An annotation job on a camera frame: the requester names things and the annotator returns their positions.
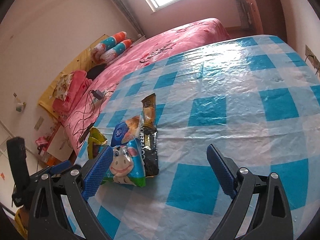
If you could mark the blue tissue pack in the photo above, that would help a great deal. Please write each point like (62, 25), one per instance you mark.
(126, 131)

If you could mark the pink love bedspread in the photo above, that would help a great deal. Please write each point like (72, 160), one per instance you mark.
(156, 48)

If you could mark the folded pink blanket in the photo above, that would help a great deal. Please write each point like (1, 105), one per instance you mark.
(80, 84)

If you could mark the blue cow wet-wipes pack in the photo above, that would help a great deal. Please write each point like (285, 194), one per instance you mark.
(127, 166)

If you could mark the blue white checkered tablecloth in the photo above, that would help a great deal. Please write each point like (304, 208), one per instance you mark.
(254, 98)

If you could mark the black phone on bed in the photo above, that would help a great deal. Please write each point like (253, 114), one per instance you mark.
(85, 133)

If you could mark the orange box beside nightstand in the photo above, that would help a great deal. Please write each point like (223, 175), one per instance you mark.
(47, 158)

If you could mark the black garment on bed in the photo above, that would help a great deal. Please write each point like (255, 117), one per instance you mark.
(94, 72)

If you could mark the wooden dresser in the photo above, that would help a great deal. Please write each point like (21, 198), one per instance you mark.
(249, 16)

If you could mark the teal orange bolster pillow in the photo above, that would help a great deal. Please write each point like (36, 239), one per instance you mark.
(112, 53)
(106, 44)

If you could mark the lower teal orange bolster pillow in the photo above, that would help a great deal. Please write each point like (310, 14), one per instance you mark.
(112, 53)

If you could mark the wall socket plate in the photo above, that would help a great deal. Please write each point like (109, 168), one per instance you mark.
(39, 123)

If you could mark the floral pillow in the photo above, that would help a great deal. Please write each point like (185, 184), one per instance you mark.
(61, 90)

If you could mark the black charger adapter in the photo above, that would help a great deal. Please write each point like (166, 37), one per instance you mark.
(98, 94)

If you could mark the grey curtain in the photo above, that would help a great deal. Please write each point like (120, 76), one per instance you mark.
(125, 9)

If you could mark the pink item on nightstand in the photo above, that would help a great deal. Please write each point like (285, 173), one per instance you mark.
(42, 141)

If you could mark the white red nightstand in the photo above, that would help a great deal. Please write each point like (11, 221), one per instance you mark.
(60, 146)

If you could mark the upper teal orange bolster pillow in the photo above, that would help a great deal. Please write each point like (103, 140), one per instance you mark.
(106, 44)

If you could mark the wall hanging ornament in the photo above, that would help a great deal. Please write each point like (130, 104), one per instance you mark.
(20, 106)

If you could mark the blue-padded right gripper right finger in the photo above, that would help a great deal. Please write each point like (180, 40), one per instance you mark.
(272, 216)

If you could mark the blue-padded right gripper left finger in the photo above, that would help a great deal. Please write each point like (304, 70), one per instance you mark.
(48, 219)

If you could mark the wall outlet with cable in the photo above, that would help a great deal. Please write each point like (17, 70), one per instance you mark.
(311, 57)

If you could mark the yellow red snack wrapper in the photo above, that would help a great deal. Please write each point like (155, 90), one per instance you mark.
(96, 141)

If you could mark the dark coffee sachet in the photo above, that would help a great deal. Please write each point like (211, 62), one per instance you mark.
(148, 136)

